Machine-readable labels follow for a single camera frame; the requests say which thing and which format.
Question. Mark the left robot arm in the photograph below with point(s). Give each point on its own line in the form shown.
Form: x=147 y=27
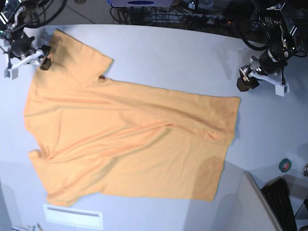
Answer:
x=286 y=26

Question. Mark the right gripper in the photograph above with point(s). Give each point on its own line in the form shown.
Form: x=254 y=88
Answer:
x=22 y=48

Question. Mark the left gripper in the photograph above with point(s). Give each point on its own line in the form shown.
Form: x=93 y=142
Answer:
x=272 y=60

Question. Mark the black keyboard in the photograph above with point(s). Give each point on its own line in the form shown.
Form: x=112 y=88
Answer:
x=277 y=196

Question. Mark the yellow orange t-shirt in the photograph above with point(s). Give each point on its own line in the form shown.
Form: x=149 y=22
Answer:
x=98 y=135

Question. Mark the white partition board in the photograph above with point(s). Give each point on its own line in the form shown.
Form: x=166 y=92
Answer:
x=256 y=214

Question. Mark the green tape roll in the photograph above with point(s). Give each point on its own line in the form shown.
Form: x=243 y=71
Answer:
x=285 y=165

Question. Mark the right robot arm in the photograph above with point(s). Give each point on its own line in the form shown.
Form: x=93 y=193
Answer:
x=12 y=25

